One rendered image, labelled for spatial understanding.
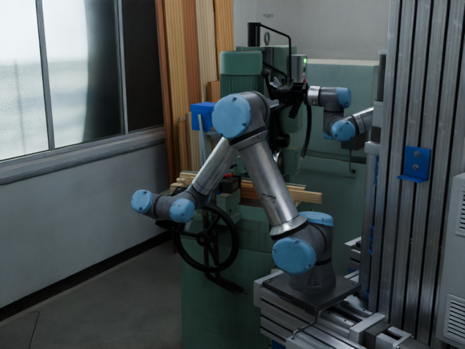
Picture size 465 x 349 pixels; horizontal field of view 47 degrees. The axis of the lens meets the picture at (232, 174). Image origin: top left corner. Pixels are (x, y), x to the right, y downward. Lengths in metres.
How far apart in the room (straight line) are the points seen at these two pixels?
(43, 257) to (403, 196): 2.34
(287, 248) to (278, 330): 0.42
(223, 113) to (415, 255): 0.68
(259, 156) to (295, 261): 0.30
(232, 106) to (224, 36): 2.85
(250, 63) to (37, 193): 1.61
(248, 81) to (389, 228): 0.88
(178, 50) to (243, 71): 1.69
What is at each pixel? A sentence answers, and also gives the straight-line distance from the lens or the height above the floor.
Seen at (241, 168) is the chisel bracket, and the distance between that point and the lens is 2.27.
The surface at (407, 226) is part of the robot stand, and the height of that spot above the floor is 1.04.
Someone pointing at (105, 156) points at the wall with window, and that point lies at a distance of 3.56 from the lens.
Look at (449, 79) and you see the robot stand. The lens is 1.50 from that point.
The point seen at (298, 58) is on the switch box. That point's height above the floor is 1.47.
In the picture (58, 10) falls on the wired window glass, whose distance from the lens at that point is 3.40.
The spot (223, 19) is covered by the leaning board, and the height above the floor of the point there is 1.67.
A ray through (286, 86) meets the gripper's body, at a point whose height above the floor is 1.38.
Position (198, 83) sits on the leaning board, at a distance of 4.05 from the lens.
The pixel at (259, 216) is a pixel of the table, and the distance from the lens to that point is 2.17.
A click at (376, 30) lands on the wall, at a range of 4.48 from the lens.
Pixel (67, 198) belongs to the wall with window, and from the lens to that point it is 3.42.
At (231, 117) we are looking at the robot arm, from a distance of 1.47.
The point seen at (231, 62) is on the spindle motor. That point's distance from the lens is 2.18.
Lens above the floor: 1.59
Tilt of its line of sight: 15 degrees down
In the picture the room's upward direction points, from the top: straight up
